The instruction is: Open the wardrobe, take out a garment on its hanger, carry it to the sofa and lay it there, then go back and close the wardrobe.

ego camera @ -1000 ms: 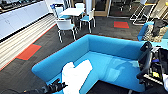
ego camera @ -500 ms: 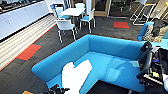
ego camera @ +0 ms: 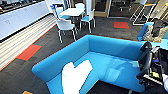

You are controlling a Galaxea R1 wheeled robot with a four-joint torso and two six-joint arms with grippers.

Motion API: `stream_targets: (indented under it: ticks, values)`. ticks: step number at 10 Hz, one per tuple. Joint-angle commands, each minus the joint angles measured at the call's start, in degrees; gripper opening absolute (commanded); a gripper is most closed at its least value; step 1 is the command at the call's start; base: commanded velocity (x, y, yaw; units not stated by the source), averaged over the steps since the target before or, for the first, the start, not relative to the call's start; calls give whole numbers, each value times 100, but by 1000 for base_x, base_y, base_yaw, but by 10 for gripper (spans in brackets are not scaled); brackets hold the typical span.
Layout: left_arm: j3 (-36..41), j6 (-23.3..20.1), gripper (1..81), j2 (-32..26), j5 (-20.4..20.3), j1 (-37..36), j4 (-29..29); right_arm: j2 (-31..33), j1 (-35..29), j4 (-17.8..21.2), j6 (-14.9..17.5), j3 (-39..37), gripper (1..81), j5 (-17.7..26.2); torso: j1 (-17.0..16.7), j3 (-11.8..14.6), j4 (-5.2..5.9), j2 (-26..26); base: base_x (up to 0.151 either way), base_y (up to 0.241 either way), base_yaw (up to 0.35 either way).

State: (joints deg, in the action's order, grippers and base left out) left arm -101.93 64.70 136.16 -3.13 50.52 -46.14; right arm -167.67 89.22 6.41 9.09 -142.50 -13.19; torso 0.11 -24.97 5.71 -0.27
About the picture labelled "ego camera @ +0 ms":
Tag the white t-shirt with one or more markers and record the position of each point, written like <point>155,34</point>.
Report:
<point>75,76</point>

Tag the white chair with blue seat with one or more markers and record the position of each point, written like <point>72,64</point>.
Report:
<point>88,20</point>
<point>60,11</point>

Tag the large blue sofa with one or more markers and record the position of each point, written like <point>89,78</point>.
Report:
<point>110,63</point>

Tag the white cafe table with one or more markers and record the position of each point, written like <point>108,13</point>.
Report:
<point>71,12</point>

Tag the wood-framed glass door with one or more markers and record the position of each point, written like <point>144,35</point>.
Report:
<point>100,8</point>

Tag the small blue sofa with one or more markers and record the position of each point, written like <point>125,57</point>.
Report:
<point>144,31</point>

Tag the white bar stool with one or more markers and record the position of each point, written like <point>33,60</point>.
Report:
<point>138,11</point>

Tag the white kitchen cabinets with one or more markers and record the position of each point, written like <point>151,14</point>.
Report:
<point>20,18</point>

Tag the bar stool with yellow seat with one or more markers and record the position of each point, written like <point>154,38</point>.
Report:
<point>150,13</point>

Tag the dark bag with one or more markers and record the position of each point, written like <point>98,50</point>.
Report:
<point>159,28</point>

